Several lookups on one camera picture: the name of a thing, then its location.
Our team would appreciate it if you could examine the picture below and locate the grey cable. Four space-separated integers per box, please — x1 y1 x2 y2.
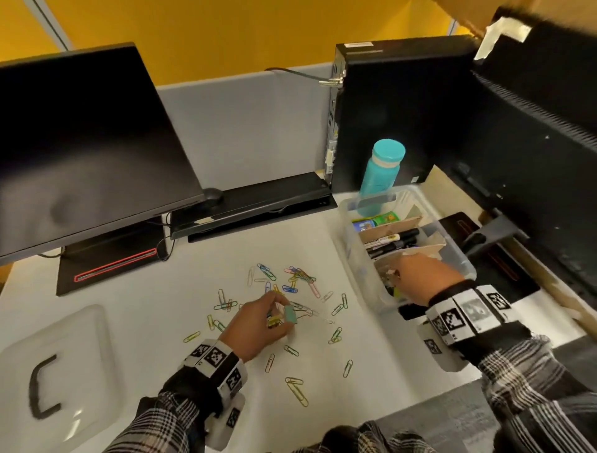
265 67 344 86

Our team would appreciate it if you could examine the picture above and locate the black desktop computer tower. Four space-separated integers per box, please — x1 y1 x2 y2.
324 35 482 193

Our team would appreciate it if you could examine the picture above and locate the large black monitor with tape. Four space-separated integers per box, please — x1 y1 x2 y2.
450 18 597 309

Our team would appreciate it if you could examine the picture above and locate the person's left forearm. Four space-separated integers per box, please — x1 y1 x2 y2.
104 365 225 453

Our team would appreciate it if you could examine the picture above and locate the person's right forearm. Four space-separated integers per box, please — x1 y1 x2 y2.
464 322 597 453

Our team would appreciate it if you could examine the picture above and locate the white wrist marker band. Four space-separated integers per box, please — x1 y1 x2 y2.
183 338 248 451
416 284 512 372

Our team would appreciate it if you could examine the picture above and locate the black keyboard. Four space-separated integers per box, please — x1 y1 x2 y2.
170 172 338 243

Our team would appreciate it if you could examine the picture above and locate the grey desk partition panel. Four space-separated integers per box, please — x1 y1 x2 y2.
156 64 333 192

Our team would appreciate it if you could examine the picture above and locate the clear plastic storage bin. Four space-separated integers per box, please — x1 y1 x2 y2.
337 185 477 314

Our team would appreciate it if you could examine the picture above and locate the brown cardboard divider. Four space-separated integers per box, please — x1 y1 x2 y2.
358 214 447 263

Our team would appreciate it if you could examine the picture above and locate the black flat monitor base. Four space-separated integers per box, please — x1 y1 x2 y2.
400 212 541 321

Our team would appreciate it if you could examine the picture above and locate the black computer monitor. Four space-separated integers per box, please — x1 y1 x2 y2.
0 42 206 266

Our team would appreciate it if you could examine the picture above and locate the white left wrist marker band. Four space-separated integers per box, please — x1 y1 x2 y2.
183 338 248 451

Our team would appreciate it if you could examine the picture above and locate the person's right hand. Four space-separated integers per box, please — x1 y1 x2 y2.
389 254 466 307

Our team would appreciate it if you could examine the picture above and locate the black monitor base red stripe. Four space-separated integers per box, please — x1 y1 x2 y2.
56 222 167 297

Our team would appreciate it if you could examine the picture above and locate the teal water bottle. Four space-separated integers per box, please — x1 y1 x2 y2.
358 138 406 207

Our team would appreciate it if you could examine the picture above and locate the person's left hand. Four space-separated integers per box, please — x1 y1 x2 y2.
219 291 297 364

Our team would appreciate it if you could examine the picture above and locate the black marker white label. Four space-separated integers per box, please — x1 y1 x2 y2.
366 228 420 251

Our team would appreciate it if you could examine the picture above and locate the clear plastic lid black handle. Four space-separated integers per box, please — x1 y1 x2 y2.
0 305 126 451

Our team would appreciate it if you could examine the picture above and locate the scatter of coloured paper clips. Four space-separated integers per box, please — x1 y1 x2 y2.
183 263 355 409

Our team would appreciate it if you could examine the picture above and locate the brown cardboard box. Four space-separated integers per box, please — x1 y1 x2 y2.
431 0 597 39

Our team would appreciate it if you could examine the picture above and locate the white right wrist marker band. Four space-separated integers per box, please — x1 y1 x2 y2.
416 284 512 372

